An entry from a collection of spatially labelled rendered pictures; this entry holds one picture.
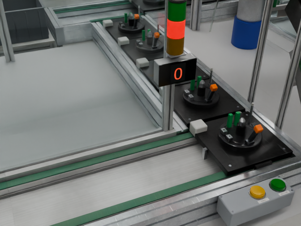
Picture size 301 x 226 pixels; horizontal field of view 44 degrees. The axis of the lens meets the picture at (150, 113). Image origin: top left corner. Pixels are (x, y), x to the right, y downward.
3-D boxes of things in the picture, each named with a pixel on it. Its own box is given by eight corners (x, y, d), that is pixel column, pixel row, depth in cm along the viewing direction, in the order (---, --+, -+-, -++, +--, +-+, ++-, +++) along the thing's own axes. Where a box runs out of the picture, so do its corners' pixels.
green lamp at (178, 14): (188, 20, 102) (190, 2, 99) (172, 23, 100) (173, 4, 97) (180, 14, 106) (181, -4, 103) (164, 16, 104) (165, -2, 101)
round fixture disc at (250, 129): (270, 145, 120) (271, 140, 119) (233, 157, 115) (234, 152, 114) (244, 121, 130) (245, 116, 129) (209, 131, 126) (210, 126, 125)
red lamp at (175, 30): (187, 37, 105) (188, 20, 102) (171, 40, 103) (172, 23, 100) (179, 31, 109) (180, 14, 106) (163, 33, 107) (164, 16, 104)
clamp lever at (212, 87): (212, 100, 136) (218, 87, 130) (207, 102, 135) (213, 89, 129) (207, 93, 138) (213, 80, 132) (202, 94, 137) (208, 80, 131)
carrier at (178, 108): (244, 113, 138) (250, 83, 131) (186, 128, 130) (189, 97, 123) (211, 82, 156) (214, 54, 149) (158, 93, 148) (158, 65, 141)
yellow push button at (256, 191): (266, 198, 104) (268, 193, 103) (255, 202, 103) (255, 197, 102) (258, 188, 107) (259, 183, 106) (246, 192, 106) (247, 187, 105)
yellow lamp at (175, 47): (186, 54, 108) (187, 37, 105) (170, 57, 106) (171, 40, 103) (178, 46, 111) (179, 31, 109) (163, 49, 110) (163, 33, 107)
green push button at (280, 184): (287, 190, 106) (288, 185, 105) (275, 195, 105) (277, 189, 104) (277, 181, 109) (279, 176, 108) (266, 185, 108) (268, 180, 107)
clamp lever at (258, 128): (254, 142, 117) (264, 129, 111) (248, 143, 116) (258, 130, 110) (248, 132, 119) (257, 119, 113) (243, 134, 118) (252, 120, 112)
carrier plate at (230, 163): (291, 155, 119) (293, 150, 118) (227, 176, 111) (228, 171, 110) (247, 115, 137) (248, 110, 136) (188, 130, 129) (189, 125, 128)
